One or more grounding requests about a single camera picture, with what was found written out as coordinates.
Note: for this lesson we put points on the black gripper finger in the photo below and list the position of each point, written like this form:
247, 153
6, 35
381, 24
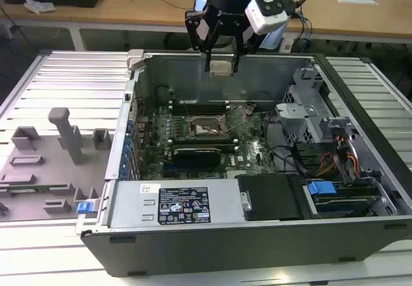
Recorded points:
239, 46
196, 31

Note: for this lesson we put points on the silver square CPU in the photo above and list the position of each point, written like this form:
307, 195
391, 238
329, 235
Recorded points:
222, 67

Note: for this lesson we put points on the black RAM slot bank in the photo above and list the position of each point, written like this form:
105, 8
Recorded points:
196, 106
206, 144

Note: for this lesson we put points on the CPU socket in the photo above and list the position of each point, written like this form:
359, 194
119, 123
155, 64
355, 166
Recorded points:
202, 128

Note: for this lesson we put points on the blue slot retainer clips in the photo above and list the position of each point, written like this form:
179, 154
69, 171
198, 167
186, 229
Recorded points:
127, 147

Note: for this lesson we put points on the pale blue teach pendant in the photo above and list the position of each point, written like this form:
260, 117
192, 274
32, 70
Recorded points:
273, 38

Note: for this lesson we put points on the white small plug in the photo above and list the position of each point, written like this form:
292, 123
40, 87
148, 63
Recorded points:
286, 45

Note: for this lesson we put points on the wooden desk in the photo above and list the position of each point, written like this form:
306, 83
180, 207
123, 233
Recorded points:
128, 12

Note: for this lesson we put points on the black round fan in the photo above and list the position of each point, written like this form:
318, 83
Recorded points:
162, 94

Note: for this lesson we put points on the metal drive cage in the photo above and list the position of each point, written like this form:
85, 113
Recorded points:
302, 89

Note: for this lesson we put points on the green motherboard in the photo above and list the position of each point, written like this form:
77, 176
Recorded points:
251, 157

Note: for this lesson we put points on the black graphics card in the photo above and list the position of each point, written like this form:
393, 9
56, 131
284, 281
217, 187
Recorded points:
196, 158

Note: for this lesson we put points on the white plain sheet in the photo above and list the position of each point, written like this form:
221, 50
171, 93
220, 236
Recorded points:
355, 0

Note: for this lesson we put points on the black plastic shroud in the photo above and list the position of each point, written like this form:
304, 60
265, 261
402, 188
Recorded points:
270, 196

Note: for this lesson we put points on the crumpled white paper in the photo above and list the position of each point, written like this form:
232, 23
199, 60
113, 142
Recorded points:
38, 5

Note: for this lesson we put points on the blue disk carrier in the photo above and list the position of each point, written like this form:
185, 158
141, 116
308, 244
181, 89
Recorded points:
320, 189

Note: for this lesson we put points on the black label sticker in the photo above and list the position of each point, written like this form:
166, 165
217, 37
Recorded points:
183, 205

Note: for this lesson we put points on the grey power supply unit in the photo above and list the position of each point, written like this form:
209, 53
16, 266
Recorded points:
135, 202

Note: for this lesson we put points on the black hard disk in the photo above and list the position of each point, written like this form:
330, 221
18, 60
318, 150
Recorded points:
344, 205

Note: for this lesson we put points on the black open PC case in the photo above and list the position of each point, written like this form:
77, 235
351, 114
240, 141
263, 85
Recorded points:
225, 250

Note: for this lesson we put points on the grey parts rack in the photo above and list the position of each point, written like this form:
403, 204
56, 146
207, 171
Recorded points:
48, 176

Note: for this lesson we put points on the blue case latch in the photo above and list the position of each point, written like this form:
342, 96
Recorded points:
83, 207

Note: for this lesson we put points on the green RAM stick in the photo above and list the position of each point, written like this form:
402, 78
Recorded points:
29, 189

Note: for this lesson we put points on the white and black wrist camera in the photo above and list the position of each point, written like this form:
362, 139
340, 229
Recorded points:
267, 15

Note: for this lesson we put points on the grey disk bay bracket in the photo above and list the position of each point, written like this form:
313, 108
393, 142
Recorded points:
360, 138

